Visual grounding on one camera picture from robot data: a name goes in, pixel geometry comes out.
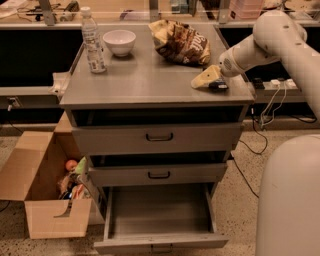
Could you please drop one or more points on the white power strip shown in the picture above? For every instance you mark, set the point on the white power strip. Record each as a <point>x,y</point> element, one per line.
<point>288,83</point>

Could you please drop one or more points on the brown yellow chip bag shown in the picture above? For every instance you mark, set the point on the brown yellow chip bag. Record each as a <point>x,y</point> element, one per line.
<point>180,43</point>

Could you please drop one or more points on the grey drawer cabinet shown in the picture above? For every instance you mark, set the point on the grey drawer cabinet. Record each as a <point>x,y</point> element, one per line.
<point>144,89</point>

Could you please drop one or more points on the grey open bottom drawer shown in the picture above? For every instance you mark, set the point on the grey open bottom drawer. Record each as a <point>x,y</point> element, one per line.
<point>159,219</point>

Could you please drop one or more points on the green item in box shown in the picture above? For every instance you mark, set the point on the green item in box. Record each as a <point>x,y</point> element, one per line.
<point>81,166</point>

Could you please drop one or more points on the orange fruit in box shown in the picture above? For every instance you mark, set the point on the orange fruit in box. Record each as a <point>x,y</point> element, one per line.
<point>70,165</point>

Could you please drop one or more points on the open cardboard box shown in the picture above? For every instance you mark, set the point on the open cardboard box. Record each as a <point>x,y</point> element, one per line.
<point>31,175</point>

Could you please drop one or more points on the clear plastic water bottle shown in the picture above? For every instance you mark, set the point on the clear plastic water bottle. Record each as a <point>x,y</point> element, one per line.
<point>92,42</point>

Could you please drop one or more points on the grey top drawer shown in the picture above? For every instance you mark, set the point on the grey top drawer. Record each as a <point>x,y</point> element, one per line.
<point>148,139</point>

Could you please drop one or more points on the pink storage box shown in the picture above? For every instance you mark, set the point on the pink storage box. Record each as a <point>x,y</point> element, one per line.
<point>245,9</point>

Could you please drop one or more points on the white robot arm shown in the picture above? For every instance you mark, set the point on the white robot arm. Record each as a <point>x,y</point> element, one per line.
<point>288,217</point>

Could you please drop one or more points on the grey middle drawer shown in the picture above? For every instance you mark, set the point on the grey middle drawer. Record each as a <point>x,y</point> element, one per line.
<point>156,174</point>

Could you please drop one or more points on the dark blue rxbar wrapper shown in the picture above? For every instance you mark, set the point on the dark blue rxbar wrapper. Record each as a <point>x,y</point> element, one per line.
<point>218,85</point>

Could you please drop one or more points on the white ceramic bowl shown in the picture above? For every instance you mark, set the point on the white ceramic bowl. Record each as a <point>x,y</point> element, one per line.
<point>119,42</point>

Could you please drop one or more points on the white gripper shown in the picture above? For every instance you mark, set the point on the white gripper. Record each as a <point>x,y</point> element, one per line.
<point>229,65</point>

